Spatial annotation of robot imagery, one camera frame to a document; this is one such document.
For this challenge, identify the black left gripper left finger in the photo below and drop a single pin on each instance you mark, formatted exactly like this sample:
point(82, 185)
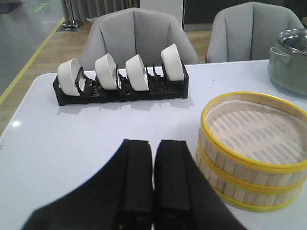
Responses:
point(118, 197)

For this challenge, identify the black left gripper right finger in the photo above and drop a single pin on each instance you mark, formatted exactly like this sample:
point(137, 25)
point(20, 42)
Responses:
point(183, 199)

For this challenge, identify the bamboo steamer basket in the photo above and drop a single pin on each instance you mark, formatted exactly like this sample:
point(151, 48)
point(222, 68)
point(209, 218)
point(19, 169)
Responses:
point(241, 167)
point(247, 200)

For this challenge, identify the black dish rack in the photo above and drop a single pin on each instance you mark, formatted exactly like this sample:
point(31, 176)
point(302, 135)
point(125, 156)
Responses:
point(160, 87)

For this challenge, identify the white bowl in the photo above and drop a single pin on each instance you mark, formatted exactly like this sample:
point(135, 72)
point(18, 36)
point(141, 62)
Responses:
point(105, 68)
point(67, 74)
point(137, 74)
point(172, 63)

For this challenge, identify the grey electric cooking pot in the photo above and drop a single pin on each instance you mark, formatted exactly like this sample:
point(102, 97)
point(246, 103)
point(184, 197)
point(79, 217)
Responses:
point(288, 69)

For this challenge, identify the left grey chair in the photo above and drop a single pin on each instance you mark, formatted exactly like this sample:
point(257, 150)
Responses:
point(126, 33)

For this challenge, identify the grey chair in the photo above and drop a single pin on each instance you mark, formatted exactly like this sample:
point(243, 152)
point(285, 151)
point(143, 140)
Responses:
point(247, 31)
point(126, 33)

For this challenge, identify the right grey chair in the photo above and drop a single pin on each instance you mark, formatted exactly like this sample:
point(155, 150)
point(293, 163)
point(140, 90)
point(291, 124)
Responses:
point(247, 31)

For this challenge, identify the glass pot lid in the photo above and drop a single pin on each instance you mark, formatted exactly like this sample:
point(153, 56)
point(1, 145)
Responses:
point(295, 40)

